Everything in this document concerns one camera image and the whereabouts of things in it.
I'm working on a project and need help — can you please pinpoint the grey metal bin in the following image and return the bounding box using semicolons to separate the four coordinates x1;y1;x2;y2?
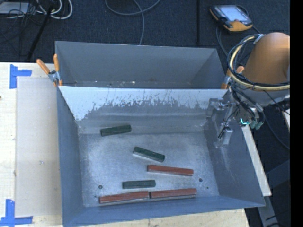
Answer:
54;41;266;227

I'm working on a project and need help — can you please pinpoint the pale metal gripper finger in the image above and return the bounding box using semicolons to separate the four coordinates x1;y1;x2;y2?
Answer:
216;126;234;149
205;97;225;127

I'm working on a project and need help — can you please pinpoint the dark green flat block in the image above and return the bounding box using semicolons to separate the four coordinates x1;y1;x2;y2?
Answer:
132;146;166;163
100;124;132;137
122;179;157;190

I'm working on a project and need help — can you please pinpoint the red-brown flat block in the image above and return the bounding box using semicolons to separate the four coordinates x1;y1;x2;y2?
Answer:
98;191;150;206
146;164;195;177
149;188;198;201

